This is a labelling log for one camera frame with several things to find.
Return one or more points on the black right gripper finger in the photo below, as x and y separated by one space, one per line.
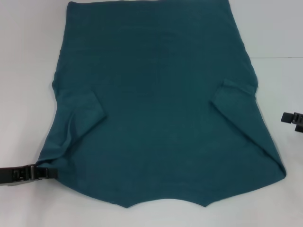
287 117
299 127

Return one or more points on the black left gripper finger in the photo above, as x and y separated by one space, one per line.
52 173

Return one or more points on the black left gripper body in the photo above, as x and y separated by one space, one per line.
14 174

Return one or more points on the teal blue t-shirt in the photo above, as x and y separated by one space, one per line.
161 106

